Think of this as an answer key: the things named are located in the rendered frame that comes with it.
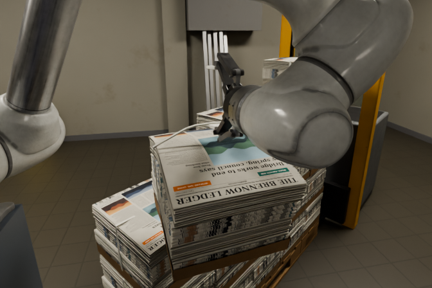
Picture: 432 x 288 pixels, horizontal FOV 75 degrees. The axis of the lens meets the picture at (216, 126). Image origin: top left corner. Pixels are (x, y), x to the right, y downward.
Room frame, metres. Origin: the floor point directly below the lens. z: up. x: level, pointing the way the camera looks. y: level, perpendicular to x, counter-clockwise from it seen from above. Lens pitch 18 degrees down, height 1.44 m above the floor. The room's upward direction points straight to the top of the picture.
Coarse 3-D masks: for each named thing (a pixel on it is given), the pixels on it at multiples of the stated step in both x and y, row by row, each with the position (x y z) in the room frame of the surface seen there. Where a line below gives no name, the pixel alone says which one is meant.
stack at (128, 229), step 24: (120, 192) 1.00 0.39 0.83; (144, 192) 1.00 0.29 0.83; (96, 216) 0.89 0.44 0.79; (120, 216) 0.84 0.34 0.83; (144, 216) 0.84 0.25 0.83; (96, 240) 0.91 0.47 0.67; (120, 240) 0.78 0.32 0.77; (144, 240) 0.72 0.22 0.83; (120, 264) 0.79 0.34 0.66; (144, 264) 0.70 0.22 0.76; (168, 264) 0.71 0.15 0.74; (240, 264) 1.02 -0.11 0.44; (264, 264) 1.18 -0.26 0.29; (288, 264) 1.44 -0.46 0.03
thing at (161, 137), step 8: (152, 136) 0.76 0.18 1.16; (160, 136) 0.75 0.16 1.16; (168, 136) 0.73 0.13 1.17; (176, 136) 0.71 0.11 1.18; (184, 136) 0.71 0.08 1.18; (152, 144) 0.73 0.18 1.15; (152, 152) 0.73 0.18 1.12; (152, 160) 0.76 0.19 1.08; (152, 168) 0.77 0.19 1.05; (152, 176) 0.75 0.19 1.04; (152, 184) 0.76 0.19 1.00
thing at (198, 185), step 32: (160, 160) 0.56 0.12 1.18; (192, 160) 0.56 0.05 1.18; (224, 160) 0.57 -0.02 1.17; (256, 160) 0.58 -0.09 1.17; (192, 192) 0.47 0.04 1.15; (224, 192) 0.47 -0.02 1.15; (256, 192) 0.48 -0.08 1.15; (288, 192) 0.51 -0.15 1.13; (192, 224) 0.45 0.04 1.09; (224, 224) 0.49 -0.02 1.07; (256, 224) 0.51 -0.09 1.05; (288, 224) 0.55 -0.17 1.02; (192, 256) 0.48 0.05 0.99; (224, 256) 0.51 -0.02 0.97
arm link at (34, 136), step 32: (32, 0) 0.64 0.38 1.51; (64, 0) 0.65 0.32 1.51; (32, 32) 0.64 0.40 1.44; (64, 32) 0.67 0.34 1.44; (32, 64) 0.65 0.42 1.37; (0, 96) 0.70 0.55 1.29; (32, 96) 0.67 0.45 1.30; (0, 128) 0.65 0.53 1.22; (32, 128) 0.67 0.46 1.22; (64, 128) 0.81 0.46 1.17; (32, 160) 0.69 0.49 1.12
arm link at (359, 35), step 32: (256, 0) 0.45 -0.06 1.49; (288, 0) 0.43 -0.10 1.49; (320, 0) 0.41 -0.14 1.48; (352, 0) 0.40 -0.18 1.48; (384, 0) 0.40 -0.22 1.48; (320, 32) 0.39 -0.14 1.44; (352, 32) 0.38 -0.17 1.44; (384, 32) 0.38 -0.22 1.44; (352, 64) 0.36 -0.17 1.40; (384, 64) 0.38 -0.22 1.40; (352, 96) 0.37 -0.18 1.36
